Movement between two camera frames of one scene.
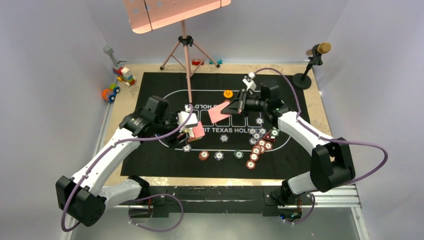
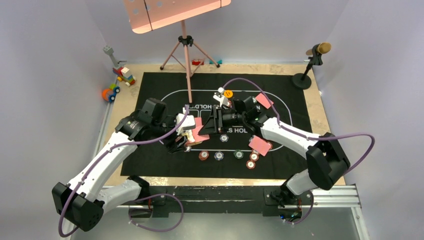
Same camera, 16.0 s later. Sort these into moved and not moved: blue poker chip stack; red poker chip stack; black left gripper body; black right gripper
Moved: black right gripper
Not moved: black left gripper body; blue poker chip stack; red poker chip stack
